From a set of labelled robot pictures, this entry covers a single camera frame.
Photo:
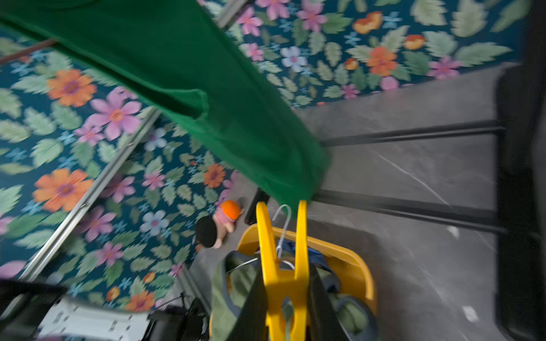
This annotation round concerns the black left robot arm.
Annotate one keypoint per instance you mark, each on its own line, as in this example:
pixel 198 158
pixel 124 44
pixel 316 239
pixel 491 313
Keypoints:
pixel 34 311

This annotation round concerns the doll with striped shirt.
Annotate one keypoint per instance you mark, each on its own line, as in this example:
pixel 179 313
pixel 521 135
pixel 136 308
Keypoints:
pixel 213 229

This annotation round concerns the yellow plastic tray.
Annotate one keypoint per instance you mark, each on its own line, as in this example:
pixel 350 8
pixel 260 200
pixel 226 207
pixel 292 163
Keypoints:
pixel 354 274

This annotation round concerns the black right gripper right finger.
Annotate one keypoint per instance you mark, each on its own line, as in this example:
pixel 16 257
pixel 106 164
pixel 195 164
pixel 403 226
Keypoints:
pixel 323 322

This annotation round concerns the olive grey tank top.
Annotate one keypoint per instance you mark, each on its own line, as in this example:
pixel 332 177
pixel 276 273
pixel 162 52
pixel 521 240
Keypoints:
pixel 235 276

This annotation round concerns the white wire hanger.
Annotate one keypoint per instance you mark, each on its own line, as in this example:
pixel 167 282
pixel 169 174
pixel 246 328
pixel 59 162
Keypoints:
pixel 284 265

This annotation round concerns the black clothes rack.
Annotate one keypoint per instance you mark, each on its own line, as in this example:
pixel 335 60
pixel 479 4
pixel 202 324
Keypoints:
pixel 378 66

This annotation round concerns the green tank top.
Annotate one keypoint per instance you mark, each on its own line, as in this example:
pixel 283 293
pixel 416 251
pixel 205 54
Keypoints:
pixel 173 55

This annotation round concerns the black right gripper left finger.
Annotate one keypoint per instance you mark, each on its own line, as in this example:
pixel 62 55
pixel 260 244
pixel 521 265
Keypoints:
pixel 251 322

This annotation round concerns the blue tank top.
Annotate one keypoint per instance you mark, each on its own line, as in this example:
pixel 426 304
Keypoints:
pixel 315 257

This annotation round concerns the yellow clothespin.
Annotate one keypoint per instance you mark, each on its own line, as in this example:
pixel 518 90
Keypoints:
pixel 281 284

